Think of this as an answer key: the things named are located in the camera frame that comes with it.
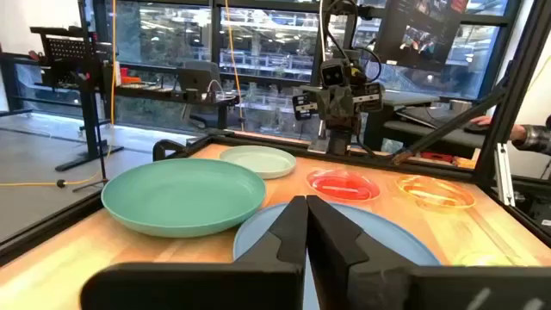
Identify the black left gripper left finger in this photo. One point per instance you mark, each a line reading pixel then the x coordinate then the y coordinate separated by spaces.
pixel 284 241

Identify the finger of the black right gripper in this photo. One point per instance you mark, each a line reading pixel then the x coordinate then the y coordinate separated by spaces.
pixel 348 102
pixel 329 103

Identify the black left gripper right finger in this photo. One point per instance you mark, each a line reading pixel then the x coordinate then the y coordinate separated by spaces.
pixel 336 249

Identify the orange transparent plastic plate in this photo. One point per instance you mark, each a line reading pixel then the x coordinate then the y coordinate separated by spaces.
pixel 435 193

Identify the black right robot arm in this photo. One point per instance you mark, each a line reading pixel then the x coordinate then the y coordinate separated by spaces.
pixel 340 140

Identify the person's forearm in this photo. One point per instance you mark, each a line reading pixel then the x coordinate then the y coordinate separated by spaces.
pixel 531 138

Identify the large blue plastic plate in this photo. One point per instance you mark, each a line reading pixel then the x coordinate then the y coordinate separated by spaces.
pixel 383 232

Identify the red transparent plastic plate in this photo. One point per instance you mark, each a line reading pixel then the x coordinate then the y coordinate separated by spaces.
pixel 342 186

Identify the dark computer desk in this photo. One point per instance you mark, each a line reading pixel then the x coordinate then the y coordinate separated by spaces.
pixel 430 133

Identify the small pale green plate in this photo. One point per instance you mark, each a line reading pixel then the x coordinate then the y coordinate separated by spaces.
pixel 260 160

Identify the red flat tool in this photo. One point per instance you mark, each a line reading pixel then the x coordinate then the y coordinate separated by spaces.
pixel 435 156

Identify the black computer mouse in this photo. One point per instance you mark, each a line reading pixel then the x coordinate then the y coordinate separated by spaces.
pixel 475 128

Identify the large green plastic plate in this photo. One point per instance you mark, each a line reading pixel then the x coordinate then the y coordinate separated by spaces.
pixel 181 196

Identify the person's hand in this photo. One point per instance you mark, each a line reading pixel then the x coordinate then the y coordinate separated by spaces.
pixel 481 120

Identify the grey office chair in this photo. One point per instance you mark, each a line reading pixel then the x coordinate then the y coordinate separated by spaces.
pixel 199 77

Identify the yellow-green transparent plastic plate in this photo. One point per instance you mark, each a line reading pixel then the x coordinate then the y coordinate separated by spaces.
pixel 482 259

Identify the black table clamp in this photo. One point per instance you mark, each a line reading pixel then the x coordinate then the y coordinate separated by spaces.
pixel 170 148

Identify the black cluttered work desk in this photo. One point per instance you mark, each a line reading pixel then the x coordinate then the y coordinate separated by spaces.
pixel 172 92

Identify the orange box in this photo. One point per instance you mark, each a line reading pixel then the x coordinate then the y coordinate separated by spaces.
pixel 129 76

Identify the black standing desk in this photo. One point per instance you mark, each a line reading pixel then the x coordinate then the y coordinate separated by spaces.
pixel 86 86

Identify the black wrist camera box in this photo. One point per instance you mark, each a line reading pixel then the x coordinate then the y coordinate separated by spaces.
pixel 332 74

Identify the wall-mounted black monitor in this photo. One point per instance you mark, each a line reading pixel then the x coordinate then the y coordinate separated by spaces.
pixel 419 34

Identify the black diagonal frame brace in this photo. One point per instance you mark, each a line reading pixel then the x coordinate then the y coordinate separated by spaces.
pixel 447 127

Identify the black aluminium table frame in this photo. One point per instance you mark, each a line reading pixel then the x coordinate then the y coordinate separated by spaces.
pixel 512 86

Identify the white metal bracket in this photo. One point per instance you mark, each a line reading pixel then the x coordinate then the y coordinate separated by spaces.
pixel 503 174

